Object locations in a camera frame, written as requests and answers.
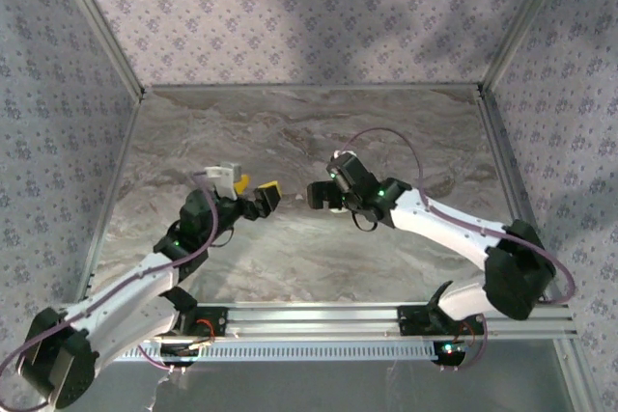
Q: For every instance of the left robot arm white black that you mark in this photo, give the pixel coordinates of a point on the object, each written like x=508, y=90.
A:
x=120, y=296

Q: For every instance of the black controller board with leds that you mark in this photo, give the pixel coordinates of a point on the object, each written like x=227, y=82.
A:
x=449, y=358

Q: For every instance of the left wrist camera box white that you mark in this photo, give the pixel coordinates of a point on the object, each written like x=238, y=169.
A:
x=222, y=174

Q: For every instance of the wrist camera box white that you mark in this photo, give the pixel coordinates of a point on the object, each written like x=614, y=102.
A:
x=222, y=174
x=344, y=156

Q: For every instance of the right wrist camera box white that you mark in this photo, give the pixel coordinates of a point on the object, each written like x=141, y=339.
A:
x=344, y=156

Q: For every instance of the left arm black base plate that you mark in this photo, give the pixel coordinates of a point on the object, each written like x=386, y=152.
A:
x=219, y=320

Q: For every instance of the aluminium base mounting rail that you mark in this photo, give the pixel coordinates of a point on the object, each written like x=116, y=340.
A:
x=314, y=320

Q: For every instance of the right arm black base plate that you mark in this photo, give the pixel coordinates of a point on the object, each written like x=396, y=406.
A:
x=410, y=320

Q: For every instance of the aluminium corner post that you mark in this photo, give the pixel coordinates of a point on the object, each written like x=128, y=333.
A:
x=527, y=21
x=99, y=21

